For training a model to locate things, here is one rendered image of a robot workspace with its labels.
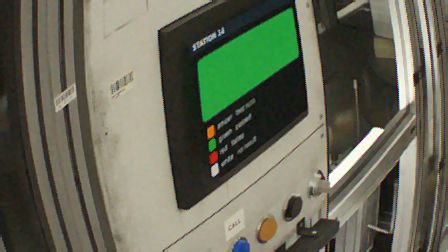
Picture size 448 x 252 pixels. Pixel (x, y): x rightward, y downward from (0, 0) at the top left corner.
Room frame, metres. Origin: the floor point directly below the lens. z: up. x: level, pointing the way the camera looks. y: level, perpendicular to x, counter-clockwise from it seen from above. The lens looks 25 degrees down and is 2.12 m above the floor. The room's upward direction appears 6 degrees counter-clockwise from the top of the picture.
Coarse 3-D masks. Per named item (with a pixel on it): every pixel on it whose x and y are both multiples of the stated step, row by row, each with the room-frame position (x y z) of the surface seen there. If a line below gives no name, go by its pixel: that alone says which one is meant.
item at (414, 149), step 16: (416, 32) 1.67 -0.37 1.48; (416, 48) 1.66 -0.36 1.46; (320, 64) 1.33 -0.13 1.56; (416, 64) 1.66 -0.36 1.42; (416, 96) 1.64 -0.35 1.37; (416, 144) 1.64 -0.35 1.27; (400, 160) 1.66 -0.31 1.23; (416, 160) 1.64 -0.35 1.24; (400, 176) 1.66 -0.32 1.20; (416, 176) 1.64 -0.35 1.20; (400, 192) 1.66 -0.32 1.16; (400, 208) 1.66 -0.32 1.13; (416, 208) 1.66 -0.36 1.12; (400, 224) 1.65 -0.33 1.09; (416, 224) 1.67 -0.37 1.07
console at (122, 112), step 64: (128, 0) 1.03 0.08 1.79; (192, 0) 1.11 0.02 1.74; (256, 0) 1.19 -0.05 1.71; (128, 64) 1.02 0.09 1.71; (128, 128) 1.02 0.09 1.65; (192, 128) 1.08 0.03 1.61; (320, 128) 1.30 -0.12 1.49; (128, 192) 1.00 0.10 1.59; (192, 192) 1.07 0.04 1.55; (256, 192) 1.18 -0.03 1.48; (320, 192) 1.28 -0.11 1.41
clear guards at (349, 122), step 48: (336, 0) 1.39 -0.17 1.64; (384, 0) 1.55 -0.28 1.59; (336, 48) 1.38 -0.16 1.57; (384, 48) 1.52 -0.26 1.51; (432, 48) 1.74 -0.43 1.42; (336, 96) 1.36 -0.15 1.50; (384, 96) 1.50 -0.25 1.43; (432, 96) 1.72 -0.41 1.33; (336, 144) 1.36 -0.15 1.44; (384, 144) 1.50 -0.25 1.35; (432, 144) 1.72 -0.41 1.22; (336, 192) 1.36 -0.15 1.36; (432, 192) 1.74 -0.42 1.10; (288, 240) 1.25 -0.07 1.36
